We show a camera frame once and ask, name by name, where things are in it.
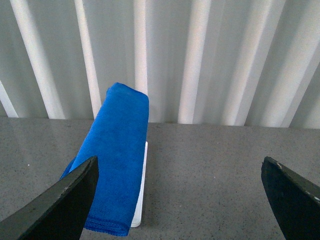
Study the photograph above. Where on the blue microfiber cloth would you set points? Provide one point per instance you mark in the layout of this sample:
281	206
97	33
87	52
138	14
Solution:
117	138

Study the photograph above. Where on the white towel rack stand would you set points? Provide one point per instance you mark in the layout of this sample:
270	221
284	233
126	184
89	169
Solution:
137	218

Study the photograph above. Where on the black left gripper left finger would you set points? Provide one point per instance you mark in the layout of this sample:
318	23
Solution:
60	212

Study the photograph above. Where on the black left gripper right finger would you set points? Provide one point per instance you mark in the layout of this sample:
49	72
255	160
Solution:
294	200

